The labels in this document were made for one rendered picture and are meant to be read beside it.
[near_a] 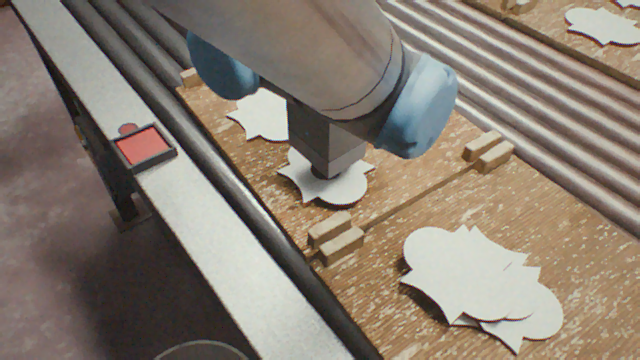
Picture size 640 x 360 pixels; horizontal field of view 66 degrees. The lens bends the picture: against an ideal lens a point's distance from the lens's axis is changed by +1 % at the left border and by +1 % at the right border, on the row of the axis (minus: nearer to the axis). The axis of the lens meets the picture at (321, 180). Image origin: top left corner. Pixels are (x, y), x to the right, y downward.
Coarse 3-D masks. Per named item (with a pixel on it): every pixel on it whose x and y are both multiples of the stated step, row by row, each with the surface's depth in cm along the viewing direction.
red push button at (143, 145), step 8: (152, 128) 76; (136, 136) 75; (144, 136) 75; (152, 136) 75; (160, 136) 75; (120, 144) 73; (128, 144) 73; (136, 144) 73; (144, 144) 73; (152, 144) 73; (160, 144) 73; (128, 152) 72; (136, 152) 72; (144, 152) 72; (152, 152) 72; (128, 160) 71; (136, 160) 71
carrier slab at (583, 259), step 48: (432, 192) 66; (480, 192) 66; (528, 192) 66; (384, 240) 61; (528, 240) 61; (576, 240) 61; (624, 240) 61; (336, 288) 56; (384, 288) 56; (576, 288) 56; (624, 288) 56; (384, 336) 52; (432, 336) 52; (480, 336) 52; (576, 336) 52; (624, 336) 52
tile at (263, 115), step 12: (252, 96) 79; (264, 96) 79; (276, 96) 79; (240, 108) 77; (252, 108) 77; (264, 108) 77; (276, 108) 77; (240, 120) 75; (252, 120) 75; (264, 120) 75; (276, 120) 75; (252, 132) 73; (264, 132) 73; (276, 132) 73
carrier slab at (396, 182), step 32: (192, 96) 80; (224, 128) 75; (448, 128) 75; (256, 160) 70; (384, 160) 70; (416, 160) 70; (448, 160) 70; (256, 192) 66; (288, 192) 66; (384, 192) 66; (416, 192) 66; (288, 224) 62; (352, 224) 62
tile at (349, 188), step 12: (288, 156) 68; (300, 156) 68; (288, 168) 67; (300, 168) 67; (348, 168) 67; (360, 168) 67; (372, 168) 67; (300, 180) 65; (312, 180) 65; (324, 180) 65; (336, 180) 65; (348, 180) 65; (360, 180) 65; (300, 192) 65; (312, 192) 64; (324, 192) 64; (336, 192) 64; (348, 192) 64; (360, 192) 64; (336, 204) 62; (348, 204) 63
